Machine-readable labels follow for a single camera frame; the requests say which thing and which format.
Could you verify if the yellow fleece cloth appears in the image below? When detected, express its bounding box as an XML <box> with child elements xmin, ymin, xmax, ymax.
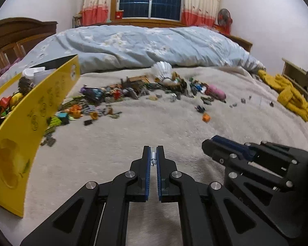
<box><xmin>258</xmin><ymin>69</ymin><xmax>308</xmax><ymax>125</ymax></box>

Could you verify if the dark wooden headboard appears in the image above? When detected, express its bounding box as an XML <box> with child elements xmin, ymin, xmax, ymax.
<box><xmin>0</xmin><ymin>17</ymin><xmax>58</xmax><ymax>81</ymax></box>

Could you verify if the purple blanket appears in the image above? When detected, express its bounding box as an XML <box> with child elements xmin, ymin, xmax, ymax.
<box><xmin>0</xmin><ymin>58</ymin><xmax>22</xmax><ymax>82</ymax></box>

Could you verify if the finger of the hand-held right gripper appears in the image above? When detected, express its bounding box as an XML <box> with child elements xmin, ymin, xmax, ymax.
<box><xmin>211</xmin><ymin>135</ymin><xmax>308</xmax><ymax>182</ymax></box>
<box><xmin>202</xmin><ymin>139</ymin><xmax>295</xmax><ymax>207</ymax></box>

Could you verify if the light wooden shelf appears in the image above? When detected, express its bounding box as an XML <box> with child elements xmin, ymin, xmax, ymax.
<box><xmin>282</xmin><ymin>58</ymin><xmax>308</xmax><ymax>88</ymax></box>

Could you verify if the pile of small toy bricks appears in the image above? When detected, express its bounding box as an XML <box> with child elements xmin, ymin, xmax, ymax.
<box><xmin>41</xmin><ymin>74</ymin><xmax>275</xmax><ymax>146</ymax></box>

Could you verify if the cream and red curtain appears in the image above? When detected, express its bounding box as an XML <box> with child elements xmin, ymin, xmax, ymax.
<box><xmin>81</xmin><ymin>0</ymin><xmax>118</xmax><ymax>26</ymax></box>
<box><xmin>181</xmin><ymin>0</ymin><xmax>221</xmax><ymax>28</ymax></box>

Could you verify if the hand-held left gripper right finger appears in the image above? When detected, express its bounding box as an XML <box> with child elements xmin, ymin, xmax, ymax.
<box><xmin>156</xmin><ymin>146</ymin><xmax>289</xmax><ymax>246</ymax></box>

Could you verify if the heap of colourful toys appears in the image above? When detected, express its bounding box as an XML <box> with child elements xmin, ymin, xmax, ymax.
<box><xmin>0</xmin><ymin>67</ymin><xmax>53</xmax><ymax>139</ymax></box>

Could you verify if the pink plastic toy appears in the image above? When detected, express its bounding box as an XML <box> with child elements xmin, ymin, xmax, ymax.
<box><xmin>208</xmin><ymin>83</ymin><xmax>226</xmax><ymax>100</ymax></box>

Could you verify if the yellow toy storage box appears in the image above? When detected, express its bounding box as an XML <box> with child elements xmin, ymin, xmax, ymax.
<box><xmin>0</xmin><ymin>54</ymin><xmax>80</xmax><ymax>218</ymax></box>

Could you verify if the wooden framed window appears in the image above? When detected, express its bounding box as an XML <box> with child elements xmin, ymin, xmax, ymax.
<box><xmin>113</xmin><ymin>0</ymin><xmax>186</xmax><ymax>22</ymax></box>

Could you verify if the red standing fan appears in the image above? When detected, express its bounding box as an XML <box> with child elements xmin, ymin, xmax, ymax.
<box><xmin>213</xmin><ymin>8</ymin><xmax>233</xmax><ymax>35</ymax></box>

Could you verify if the white feather shuttlecock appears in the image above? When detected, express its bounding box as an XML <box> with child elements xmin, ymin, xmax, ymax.
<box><xmin>151</xmin><ymin>61</ymin><xmax>179</xmax><ymax>86</ymax></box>

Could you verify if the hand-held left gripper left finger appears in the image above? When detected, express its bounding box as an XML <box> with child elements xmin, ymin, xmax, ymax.
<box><xmin>20</xmin><ymin>146</ymin><xmax>152</xmax><ymax>246</ymax></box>

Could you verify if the light blue floral duvet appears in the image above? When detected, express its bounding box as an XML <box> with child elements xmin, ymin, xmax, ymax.
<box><xmin>0</xmin><ymin>26</ymin><xmax>266</xmax><ymax>91</ymax></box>

